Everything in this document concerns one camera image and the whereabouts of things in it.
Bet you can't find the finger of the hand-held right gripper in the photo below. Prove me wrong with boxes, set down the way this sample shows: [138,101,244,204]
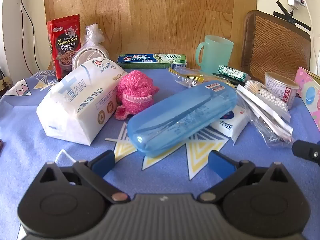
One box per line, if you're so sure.
[292,140,320,167]

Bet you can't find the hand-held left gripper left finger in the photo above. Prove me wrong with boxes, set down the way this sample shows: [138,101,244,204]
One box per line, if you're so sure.
[37,149,131,203]

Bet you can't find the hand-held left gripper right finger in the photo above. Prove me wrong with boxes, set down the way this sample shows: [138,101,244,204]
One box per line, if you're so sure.
[199,150,288,203]

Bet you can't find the green white patterned tissue pack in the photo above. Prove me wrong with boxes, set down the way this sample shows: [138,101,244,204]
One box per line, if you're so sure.
[217,64,250,82]

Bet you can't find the small white tissue pack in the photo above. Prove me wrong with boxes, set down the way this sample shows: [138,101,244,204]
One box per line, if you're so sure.
[209,104,250,145]

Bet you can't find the clear bag of wrapped sticks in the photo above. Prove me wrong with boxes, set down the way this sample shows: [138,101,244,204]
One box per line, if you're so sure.
[236,84,294,149]

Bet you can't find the pink cardboard box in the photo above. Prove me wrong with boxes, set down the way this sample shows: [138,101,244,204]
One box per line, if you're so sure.
[294,67,320,128]

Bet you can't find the blue translucent plastic case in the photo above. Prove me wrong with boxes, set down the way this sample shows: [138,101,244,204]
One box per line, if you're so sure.
[127,81,238,158]

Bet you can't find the large white tissue pack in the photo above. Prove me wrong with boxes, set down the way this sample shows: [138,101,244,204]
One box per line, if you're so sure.
[36,59,129,146]

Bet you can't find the bag of cotton swabs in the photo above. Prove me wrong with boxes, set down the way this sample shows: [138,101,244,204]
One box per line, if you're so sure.
[244,79,290,120]

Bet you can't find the labelled tin can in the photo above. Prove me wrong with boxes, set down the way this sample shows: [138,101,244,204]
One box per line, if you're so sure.
[264,72,300,110]

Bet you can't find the pink crocheted pouch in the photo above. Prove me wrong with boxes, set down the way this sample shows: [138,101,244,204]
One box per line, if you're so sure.
[114,70,160,120]

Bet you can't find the blue printed tablecloth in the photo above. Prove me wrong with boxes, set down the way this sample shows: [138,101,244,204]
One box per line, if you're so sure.
[0,67,320,233]

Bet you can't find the black flat object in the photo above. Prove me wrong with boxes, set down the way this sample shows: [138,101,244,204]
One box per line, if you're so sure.
[211,72,248,85]

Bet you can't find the bag of gold plastic forks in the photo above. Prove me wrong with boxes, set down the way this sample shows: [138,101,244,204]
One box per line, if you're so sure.
[168,66,237,89]

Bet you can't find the teal plastic cup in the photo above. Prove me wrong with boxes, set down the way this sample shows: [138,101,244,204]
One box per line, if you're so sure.
[195,35,234,74]

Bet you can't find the toothpaste box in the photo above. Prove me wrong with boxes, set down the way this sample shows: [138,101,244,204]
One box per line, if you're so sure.
[117,54,188,70]

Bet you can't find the clear bag of paper bowls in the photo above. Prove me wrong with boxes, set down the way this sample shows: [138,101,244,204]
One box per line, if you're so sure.
[71,23,110,71]

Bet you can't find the red snack pouch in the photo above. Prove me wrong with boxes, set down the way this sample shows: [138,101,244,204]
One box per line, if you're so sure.
[47,14,81,82]

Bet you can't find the black tape strips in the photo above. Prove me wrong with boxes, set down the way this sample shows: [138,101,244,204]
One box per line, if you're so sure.
[273,1,312,31]

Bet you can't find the wooden board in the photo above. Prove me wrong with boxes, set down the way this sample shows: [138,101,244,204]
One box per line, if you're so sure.
[42,0,259,71]

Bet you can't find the black cable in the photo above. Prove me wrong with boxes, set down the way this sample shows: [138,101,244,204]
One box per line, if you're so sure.
[17,0,42,72]

